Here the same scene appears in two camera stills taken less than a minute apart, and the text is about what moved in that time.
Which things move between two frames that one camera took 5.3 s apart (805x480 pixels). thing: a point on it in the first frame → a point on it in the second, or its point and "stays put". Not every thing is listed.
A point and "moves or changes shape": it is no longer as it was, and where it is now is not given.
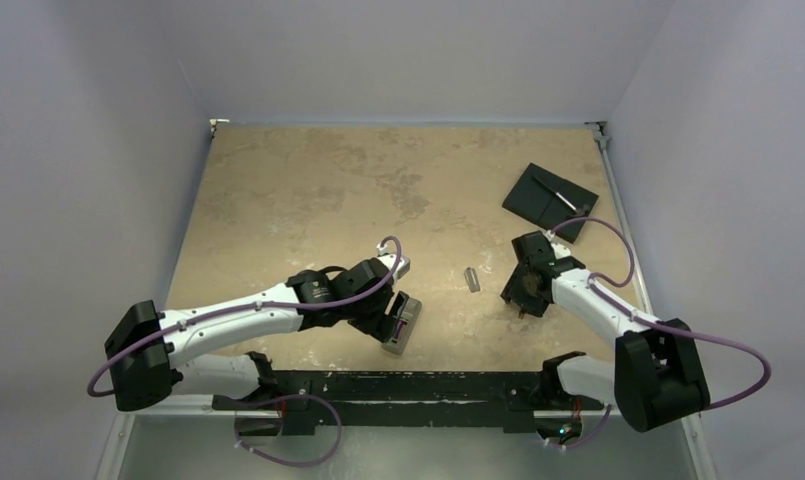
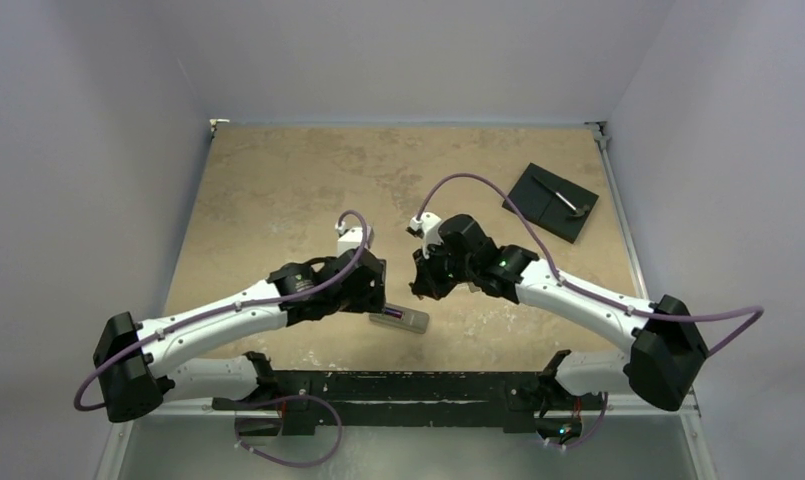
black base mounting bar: (513, 395) stays put
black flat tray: (548, 200) stays put
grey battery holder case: (404, 327) moves or changes shape
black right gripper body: (526, 291) → (429, 277)
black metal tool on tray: (584, 209) stays put
